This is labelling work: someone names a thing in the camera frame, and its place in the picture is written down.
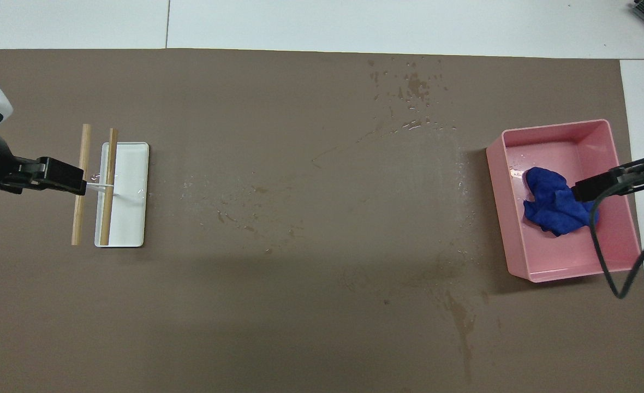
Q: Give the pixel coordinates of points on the blue cloth towel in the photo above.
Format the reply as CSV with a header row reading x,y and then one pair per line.
x,y
551,207

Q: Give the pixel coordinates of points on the white rectangular tray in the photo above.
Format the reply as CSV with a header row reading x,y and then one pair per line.
x,y
131,218

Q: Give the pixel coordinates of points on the pink plastic bin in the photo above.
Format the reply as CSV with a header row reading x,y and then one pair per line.
x,y
546,256

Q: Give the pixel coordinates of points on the brown table mat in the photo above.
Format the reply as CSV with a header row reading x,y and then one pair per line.
x,y
300,164

